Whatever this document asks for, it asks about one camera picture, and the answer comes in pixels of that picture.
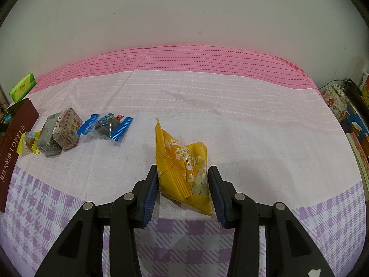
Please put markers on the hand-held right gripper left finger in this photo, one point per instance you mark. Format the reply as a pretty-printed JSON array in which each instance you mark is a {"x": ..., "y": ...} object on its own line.
[{"x": 148, "y": 199}]

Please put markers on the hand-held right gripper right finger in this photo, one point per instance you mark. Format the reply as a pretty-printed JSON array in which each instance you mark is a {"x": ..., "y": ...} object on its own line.
[{"x": 214, "y": 196}]

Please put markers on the yellow snack bag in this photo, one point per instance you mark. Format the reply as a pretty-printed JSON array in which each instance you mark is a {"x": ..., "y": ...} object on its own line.
[{"x": 175, "y": 161}]

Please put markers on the blue cookie packet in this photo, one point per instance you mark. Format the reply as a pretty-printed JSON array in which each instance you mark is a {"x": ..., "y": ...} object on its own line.
[{"x": 106, "y": 127}]

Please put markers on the brown block snack packet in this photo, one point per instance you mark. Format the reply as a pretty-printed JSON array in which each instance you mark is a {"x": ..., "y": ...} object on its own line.
[{"x": 69, "y": 129}]

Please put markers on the dark grey snack packet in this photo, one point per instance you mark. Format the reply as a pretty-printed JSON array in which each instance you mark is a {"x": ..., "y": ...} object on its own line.
[{"x": 49, "y": 135}]

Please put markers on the maroon and gold tin box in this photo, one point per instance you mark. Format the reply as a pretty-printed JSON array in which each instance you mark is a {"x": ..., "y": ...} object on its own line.
[{"x": 14, "y": 144}]

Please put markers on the yellow wrapped candy packet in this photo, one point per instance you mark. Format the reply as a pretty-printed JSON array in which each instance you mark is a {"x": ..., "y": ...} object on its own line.
[{"x": 27, "y": 142}]

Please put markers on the floral pouch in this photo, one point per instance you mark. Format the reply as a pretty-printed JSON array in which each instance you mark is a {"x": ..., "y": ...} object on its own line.
[{"x": 335, "y": 101}]

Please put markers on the box with cup picture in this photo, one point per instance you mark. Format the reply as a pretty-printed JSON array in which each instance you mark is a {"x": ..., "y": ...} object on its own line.
[{"x": 356, "y": 127}]

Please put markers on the green tissue pack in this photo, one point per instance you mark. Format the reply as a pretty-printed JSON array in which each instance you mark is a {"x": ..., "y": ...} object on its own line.
[{"x": 23, "y": 86}]

